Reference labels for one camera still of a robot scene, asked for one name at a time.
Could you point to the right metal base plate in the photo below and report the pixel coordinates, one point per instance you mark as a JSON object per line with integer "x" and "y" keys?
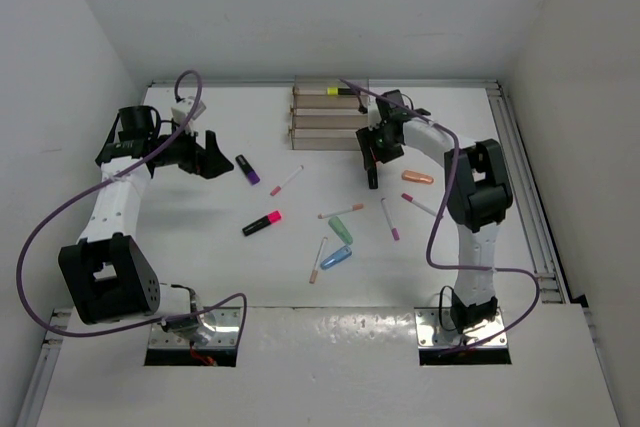
{"x": 437, "y": 332}

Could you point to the pink black highlighter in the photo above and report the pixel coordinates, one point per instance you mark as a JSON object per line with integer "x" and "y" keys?
{"x": 262, "y": 223}

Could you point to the metal base plate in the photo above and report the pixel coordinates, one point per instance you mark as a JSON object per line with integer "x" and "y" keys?
{"x": 437, "y": 332}
{"x": 215, "y": 330}

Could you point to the yellow black highlighter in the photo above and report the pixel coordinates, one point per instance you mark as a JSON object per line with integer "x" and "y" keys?
{"x": 337, "y": 91}

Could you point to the orange black highlighter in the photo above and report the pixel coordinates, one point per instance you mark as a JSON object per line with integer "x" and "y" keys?
{"x": 373, "y": 180}

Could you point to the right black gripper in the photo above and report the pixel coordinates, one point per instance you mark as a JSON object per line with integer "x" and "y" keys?
{"x": 367, "y": 140}

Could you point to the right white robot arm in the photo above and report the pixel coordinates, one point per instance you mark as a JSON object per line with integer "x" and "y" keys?
{"x": 477, "y": 192}

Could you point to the clear tiered organizer tray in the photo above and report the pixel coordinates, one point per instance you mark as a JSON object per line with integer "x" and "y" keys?
{"x": 319, "y": 122}

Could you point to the pink capped white marker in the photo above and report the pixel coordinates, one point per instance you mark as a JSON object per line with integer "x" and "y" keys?
{"x": 278, "y": 188}

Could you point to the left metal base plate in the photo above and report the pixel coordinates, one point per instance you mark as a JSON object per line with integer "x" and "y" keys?
{"x": 215, "y": 330}

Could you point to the peach capped horizontal marker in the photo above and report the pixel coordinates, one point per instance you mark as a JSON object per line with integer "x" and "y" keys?
{"x": 352, "y": 208}

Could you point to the peach capped lower marker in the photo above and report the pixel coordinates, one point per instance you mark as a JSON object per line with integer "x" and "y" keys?
{"x": 318, "y": 260}

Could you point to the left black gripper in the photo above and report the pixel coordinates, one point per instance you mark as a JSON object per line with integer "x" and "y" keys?
{"x": 207, "y": 162}

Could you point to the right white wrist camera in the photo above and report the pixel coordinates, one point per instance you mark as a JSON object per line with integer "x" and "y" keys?
{"x": 371, "y": 111}

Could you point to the red capped white marker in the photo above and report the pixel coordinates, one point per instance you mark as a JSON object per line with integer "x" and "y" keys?
{"x": 421, "y": 205}

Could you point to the magenta capped white marker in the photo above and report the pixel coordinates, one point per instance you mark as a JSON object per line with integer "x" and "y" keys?
{"x": 389, "y": 219}

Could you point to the purple black highlighter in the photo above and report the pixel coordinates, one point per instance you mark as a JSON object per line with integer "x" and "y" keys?
{"x": 247, "y": 169}

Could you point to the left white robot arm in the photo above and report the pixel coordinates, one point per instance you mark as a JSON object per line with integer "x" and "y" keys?
{"x": 107, "y": 275}

